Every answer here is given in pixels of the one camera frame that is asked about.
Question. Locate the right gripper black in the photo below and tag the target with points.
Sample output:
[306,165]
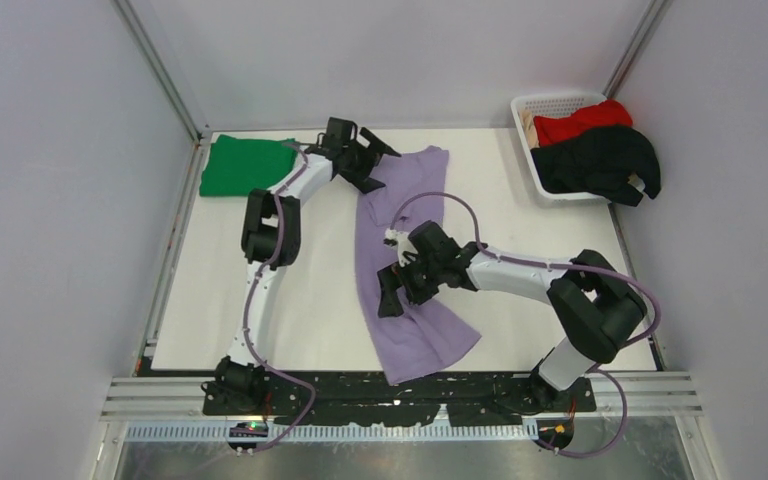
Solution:
[392,305]

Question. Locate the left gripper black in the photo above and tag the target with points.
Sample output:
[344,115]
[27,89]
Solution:
[362,180]

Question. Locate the purple t shirt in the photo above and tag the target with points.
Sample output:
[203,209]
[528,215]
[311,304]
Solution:
[427,338]

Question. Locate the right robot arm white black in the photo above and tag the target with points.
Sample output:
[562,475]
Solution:
[597,310]

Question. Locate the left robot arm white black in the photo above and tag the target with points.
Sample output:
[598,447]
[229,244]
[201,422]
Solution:
[271,238]

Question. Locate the folded green t shirt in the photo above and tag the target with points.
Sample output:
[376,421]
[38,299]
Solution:
[237,166]

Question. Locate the beige t shirt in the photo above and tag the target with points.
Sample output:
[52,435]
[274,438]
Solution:
[529,129]

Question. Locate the white plastic basket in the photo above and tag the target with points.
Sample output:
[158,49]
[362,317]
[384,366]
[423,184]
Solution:
[554,104]

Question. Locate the red t shirt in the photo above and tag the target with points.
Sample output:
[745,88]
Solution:
[550,130]

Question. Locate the black t shirt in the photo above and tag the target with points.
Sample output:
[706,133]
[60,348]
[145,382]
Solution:
[616,162]

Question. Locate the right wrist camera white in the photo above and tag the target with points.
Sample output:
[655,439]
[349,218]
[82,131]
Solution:
[400,242]

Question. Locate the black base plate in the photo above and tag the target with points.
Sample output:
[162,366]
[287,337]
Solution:
[468,398]

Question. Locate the white slotted cable duct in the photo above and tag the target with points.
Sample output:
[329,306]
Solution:
[257,432]

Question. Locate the left corner metal post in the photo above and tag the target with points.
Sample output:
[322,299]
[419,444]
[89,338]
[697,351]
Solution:
[146,46]

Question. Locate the corner metal post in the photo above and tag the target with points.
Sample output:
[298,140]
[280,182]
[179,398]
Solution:
[645,29]
[146,46]

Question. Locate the aluminium frame rail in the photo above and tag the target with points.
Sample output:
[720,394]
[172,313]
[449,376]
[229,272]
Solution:
[637,393]

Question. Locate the right corner metal post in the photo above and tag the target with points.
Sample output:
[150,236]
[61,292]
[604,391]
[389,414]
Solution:
[645,29]

